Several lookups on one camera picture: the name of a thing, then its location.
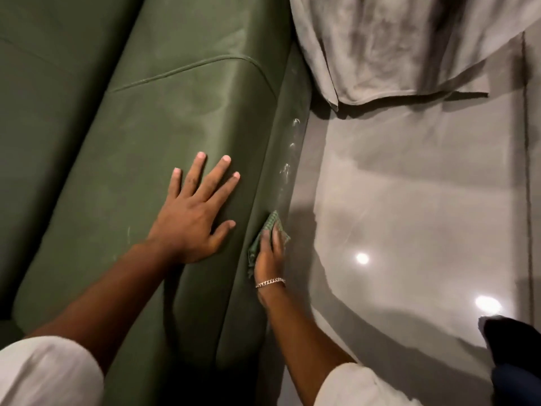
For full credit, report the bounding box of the person's left hand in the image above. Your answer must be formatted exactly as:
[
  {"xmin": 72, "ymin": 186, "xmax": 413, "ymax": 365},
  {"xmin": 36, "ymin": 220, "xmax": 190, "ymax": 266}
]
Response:
[{"xmin": 146, "ymin": 152, "xmax": 241, "ymax": 264}]

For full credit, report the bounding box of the green sofa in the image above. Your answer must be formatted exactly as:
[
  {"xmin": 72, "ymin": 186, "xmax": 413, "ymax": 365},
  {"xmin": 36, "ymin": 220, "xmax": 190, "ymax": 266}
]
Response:
[{"xmin": 0, "ymin": 0, "xmax": 313, "ymax": 406}]

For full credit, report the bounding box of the person's right forearm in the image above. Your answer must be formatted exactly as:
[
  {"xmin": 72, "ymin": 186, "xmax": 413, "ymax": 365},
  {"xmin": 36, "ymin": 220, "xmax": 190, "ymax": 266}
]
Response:
[{"xmin": 258, "ymin": 283, "xmax": 358, "ymax": 406}]

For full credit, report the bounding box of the person's dark trouser leg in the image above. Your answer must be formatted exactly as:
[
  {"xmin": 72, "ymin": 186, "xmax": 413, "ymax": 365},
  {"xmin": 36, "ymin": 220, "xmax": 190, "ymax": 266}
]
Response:
[{"xmin": 479, "ymin": 315, "xmax": 541, "ymax": 406}]

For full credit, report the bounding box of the green checked cleaning cloth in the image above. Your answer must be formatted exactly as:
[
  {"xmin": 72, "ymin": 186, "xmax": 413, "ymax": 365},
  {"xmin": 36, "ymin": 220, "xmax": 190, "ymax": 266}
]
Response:
[{"xmin": 247, "ymin": 210, "xmax": 291, "ymax": 279}]

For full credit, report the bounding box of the person's left forearm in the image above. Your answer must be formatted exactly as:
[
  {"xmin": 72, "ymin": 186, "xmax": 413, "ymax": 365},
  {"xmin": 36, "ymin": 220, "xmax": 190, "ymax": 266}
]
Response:
[{"xmin": 26, "ymin": 242, "xmax": 178, "ymax": 374}]

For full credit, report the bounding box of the grey blanket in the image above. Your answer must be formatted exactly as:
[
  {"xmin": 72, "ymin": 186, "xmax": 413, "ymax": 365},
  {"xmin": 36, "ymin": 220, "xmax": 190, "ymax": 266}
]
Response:
[{"xmin": 289, "ymin": 0, "xmax": 541, "ymax": 111}]

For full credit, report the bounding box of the person's right hand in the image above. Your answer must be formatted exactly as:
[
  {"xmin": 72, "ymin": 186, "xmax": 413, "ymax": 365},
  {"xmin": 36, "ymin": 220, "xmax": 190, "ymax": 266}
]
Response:
[{"xmin": 254, "ymin": 221, "xmax": 286, "ymax": 288}]

